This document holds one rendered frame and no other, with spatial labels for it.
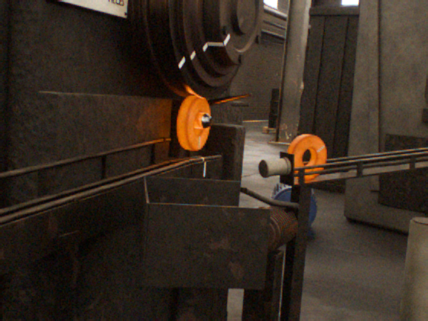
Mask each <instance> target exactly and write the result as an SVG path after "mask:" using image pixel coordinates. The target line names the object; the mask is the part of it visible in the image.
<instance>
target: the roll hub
mask: <svg viewBox="0 0 428 321"><path fill-rule="evenodd" d="M263 17H264V0H203V22H204V28H205V32H206V41H207V42H209V43H223V45H224V46H209V49H210V50H211V54H212V55H213V56H214V57H215V59H216V60H217V61H218V62H220V63H221V64H223V65H230V66H240V65H245V64H246V63H247V62H248V61H249V60H250V59H251V58H252V56H253V55H254V54H255V50H256V48H257V46H258V43H256V42H255V40H256V35H261V29H262V24H263ZM226 25H228V26H229V36H230V38H229V39H228V41H227V43H226V44H224V42H225V39H226V38H227V36H228V34H227V35H224V34H223V32H222V29H223V27H224V26H226ZM239 54H244V57H245V59H244V63H239V61H238V56H239Z"/></svg>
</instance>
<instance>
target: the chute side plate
mask: <svg viewBox="0 0 428 321"><path fill-rule="evenodd" d="M205 162H206V171H205V176H203V174H204V166H205ZM221 175H222V158H221V159H216V160H209V161H201V162H197V163H192V164H188V165H186V166H182V167H178V168H176V169H174V170H169V171H166V172H163V173H160V174H158V175H153V176H152V177H172V178H183V179H197V180H211V179H212V178H216V177H219V179H220V180H221ZM142 187H143V180H138V181H135V182H133V183H130V184H127V185H123V186H120V187H117V188H115V189H113V190H107V191H105V192H103V193H98V194H96V195H94V196H88V197H86V198H84V199H80V200H78V201H76V202H71V203H67V204H65V205H62V206H59V207H57V208H52V209H49V210H47V211H44V212H41V213H38V214H36V215H31V216H27V217H25V218H23V219H19V220H17V221H14V222H9V223H6V224H4V225H0V276H1V275H4V274H7V273H9V272H11V271H13V270H15V269H18V268H19V267H24V266H25V265H28V264H30V263H32V262H34V261H36V260H38V259H42V258H45V257H47V256H48V255H51V254H53V253H55V252H56V251H57V239H58V236H59V235H64V234H69V233H71V232H76V231H79V242H82V241H83V240H85V239H88V238H89V237H93V236H95V235H98V234H100V233H101V232H104V231H107V230H109V229H112V228H114V227H116V226H117V225H121V224H124V223H125V222H128V221H129V220H132V219H136V218H137V217H139V216H141V198H142Z"/></svg>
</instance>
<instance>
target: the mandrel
mask: <svg viewBox="0 0 428 321"><path fill-rule="evenodd" d="M178 115H179V110H171V119H170V124H171V125H177V118H178ZM212 123H213V120H212V116H211V115H208V114H206V113H202V112H198V113H197V115H196V117H195V120H194V128H201V129H207V128H208V127H210V126H212Z"/></svg>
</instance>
